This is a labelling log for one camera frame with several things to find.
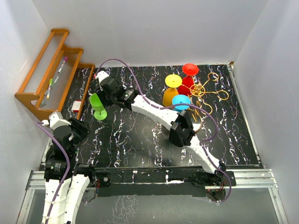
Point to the wooden stepped shelf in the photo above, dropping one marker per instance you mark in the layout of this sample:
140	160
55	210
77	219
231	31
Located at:
69	85

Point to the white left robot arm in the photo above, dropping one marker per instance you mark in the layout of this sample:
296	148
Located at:
65	179

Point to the gold wire wine glass rack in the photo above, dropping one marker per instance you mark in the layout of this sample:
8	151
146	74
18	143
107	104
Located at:
199	93

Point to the blue wine glass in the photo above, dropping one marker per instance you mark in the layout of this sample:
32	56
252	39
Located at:
181	102

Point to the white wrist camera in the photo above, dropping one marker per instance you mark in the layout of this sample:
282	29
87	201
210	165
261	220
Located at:
55	120
100	76

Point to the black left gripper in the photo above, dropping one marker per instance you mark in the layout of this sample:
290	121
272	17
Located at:
82	127

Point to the small white red box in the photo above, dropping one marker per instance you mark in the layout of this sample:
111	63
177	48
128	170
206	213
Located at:
76	106

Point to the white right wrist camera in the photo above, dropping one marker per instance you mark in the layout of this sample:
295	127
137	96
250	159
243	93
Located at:
100	76

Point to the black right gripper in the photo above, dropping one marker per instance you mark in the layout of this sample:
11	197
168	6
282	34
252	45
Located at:
101	94

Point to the green wine glass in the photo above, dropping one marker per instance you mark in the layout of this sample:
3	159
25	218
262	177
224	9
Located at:
99	111

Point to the purple capped marker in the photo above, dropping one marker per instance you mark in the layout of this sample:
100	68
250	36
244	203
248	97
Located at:
63	63

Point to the red wine glass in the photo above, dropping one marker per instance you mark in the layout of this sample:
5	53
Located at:
190	70

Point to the yellow wine glass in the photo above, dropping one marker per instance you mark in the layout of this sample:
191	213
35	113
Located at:
173	81

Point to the green capped marker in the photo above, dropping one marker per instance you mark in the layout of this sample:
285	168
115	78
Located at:
49	88

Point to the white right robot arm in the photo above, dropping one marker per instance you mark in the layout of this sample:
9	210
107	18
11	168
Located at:
179	124

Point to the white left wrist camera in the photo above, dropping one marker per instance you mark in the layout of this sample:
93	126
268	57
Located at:
55	120

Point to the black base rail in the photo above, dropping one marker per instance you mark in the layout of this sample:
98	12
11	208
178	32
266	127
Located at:
160	181

